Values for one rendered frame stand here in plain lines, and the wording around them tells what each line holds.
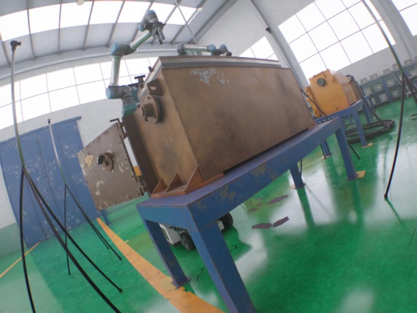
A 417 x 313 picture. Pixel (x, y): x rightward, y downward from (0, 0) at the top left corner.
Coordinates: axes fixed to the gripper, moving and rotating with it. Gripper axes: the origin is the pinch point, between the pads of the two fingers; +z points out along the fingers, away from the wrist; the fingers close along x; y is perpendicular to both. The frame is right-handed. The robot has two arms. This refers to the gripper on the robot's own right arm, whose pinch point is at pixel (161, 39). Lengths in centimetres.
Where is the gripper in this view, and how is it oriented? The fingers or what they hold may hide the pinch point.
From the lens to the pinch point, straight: 156.0
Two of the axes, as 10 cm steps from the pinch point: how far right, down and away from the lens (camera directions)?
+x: -4.6, 1.8, 8.7
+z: 3.7, 9.3, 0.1
